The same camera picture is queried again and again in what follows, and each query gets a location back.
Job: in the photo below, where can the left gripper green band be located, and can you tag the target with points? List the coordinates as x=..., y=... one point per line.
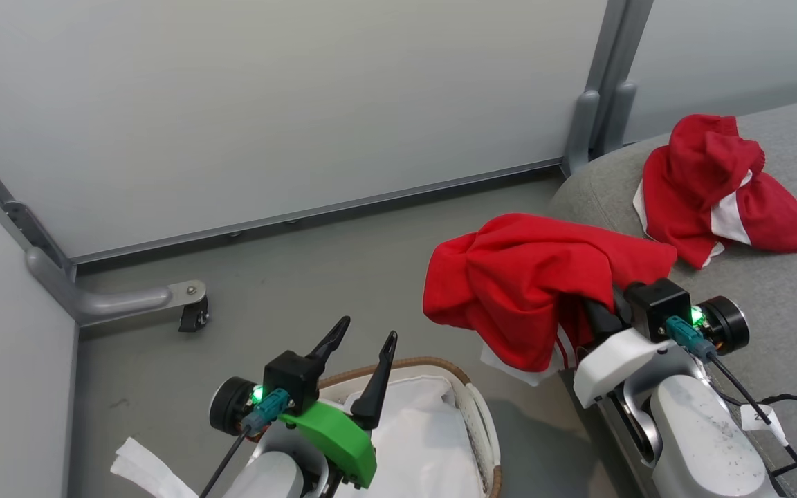
x=336, y=432

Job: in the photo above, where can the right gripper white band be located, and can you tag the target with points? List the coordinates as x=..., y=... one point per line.
x=613, y=366

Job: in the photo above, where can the red shirt with white hem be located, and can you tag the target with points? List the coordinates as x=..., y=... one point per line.
x=523, y=277

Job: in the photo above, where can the red shorts with white panels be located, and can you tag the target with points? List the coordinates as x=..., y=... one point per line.
x=689, y=180

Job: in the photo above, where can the grey fabric sofa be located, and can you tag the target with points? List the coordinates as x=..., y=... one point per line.
x=786, y=297

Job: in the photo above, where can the white cloth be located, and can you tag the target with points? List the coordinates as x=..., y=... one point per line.
x=419, y=443

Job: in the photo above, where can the white wicker laundry basket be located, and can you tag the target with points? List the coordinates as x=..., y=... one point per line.
x=486, y=429

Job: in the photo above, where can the black caster wheel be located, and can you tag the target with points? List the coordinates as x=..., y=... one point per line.
x=194, y=318

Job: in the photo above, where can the grey partition foot bar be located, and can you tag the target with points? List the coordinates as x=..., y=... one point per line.
x=115, y=302

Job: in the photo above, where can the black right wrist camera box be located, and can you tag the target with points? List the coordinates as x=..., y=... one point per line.
x=658, y=304

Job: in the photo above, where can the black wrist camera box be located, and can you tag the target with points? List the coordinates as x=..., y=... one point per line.
x=658, y=304
x=291, y=377

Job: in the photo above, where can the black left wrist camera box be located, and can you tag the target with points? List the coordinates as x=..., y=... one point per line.
x=291, y=377

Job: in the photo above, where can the grey partition bottom rail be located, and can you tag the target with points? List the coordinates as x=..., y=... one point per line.
x=315, y=211

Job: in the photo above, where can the grey double partition post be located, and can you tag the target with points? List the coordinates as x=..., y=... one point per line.
x=606, y=83

